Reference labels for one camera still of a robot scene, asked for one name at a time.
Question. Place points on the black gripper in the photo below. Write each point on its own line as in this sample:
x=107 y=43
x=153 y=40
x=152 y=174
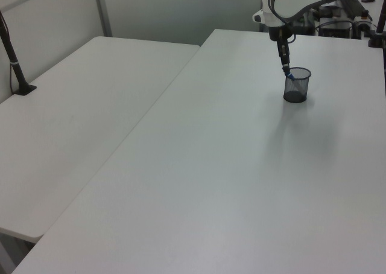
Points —
x=276 y=34

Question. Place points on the blue capped white marker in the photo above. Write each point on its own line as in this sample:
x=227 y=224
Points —
x=289 y=74

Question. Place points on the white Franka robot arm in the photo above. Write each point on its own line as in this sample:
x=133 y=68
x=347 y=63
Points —
x=289 y=2

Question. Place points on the black mesh pen cup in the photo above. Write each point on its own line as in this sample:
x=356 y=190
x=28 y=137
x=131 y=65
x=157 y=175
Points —
x=297 y=94

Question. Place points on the dark background lab equipment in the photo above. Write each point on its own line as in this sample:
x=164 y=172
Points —
x=340 y=17

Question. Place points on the white side table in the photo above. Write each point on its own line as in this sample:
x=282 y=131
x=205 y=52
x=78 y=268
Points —
x=75 y=105

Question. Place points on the black camera pole with clamp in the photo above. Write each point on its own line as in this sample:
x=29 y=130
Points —
x=378 y=29
x=15 y=68

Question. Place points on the grey metal partition post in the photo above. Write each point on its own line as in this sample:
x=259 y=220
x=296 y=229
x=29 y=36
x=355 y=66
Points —
x=102 y=11

